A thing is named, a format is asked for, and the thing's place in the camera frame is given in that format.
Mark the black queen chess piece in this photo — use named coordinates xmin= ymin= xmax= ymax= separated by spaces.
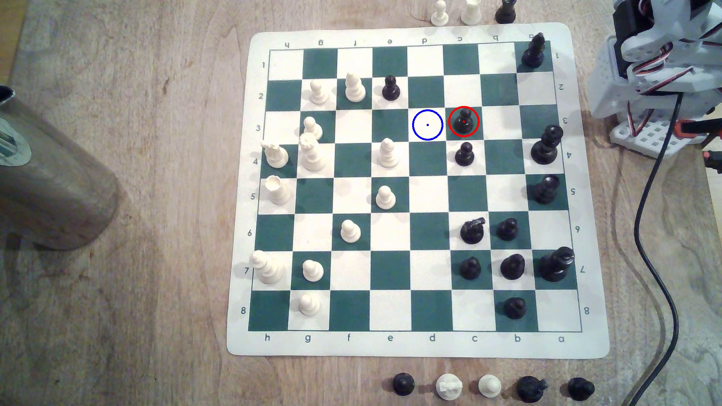
xmin=531 ymin=124 xmax=564 ymax=166

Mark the black knight chess piece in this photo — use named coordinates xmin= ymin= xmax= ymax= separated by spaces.
xmin=460 ymin=217 xmax=487 ymax=245
xmin=517 ymin=376 xmax=549 ymax=403

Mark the white knight chess piece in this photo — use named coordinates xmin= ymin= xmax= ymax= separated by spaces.
xmin=261 ymin=140 xmax=290 ymax=169
xmin=435 ymin=373 xmax=464 ymax=401

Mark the black bishop chess piece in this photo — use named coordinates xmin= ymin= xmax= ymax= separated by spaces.
xmin=500 ymin=254 xmax=526 ymax=281
xmin=521 ymin=32 xmax=547 ymax=70

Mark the black power cable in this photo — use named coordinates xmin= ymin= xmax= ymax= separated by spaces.
xmin=625 ymin=93 xmax=686 ymax=406

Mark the white rook chess piece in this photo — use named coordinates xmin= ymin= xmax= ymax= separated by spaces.
xmin=460 ymin=0 xmax=484 ymax=26
xmin=264 ymin=175 xmax=293 ymax=205

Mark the green and white chess mat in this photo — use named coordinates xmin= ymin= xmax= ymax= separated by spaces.
xmin=227 ymin=23 xmax=611 ymax=357

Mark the white bishop chess piece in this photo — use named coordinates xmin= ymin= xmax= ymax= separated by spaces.
xmin=343 ymin=71 xmax=367 ymax=103
xmin=377 ymin=138 xmax=400 ymax=169

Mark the white queen chess piece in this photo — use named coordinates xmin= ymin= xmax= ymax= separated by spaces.
xmin=298 ymin=133 xmax=327 ymax=173

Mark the black king chess piece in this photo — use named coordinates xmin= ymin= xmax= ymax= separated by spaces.
xmin=538 ymin=246 xmax=576 ymax=283

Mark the white perforated base plate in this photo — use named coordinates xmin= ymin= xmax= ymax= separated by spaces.
xmin=609 ymin=115 xmax=692 ymax=159

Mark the metal cylinder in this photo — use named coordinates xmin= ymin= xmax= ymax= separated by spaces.
xmin=0 ymin=85 xmax=120 ymax=251

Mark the white king chess piece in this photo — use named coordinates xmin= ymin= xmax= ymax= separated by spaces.
xmin=250 ymin=250 xmax=286 ymax=285

